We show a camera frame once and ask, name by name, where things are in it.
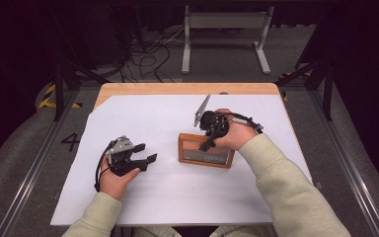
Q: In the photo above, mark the person's legs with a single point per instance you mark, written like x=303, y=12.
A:
x=158, y=232

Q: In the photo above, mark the black metal stand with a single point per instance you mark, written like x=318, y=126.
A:
x=58, y=92
x=327, y=92

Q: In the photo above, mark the wooden rectangular box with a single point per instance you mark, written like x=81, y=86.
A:
x=207, y=157

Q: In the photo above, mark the white paper sheet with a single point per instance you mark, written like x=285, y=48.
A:
x=164, y=191

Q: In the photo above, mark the person's right hand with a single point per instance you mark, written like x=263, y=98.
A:
x=238, y=135

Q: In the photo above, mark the person's left hand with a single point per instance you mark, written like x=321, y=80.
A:
x=113, y=184

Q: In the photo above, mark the aluminium floor rail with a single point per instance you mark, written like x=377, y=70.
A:
x=352, y=177
x=29, y=177

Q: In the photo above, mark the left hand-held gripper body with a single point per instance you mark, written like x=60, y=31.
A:
x=120, y=148

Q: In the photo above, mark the grey metal stand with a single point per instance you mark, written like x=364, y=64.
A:
x=225, y=20

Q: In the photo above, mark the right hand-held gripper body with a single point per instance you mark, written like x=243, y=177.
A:
x=213, y=123

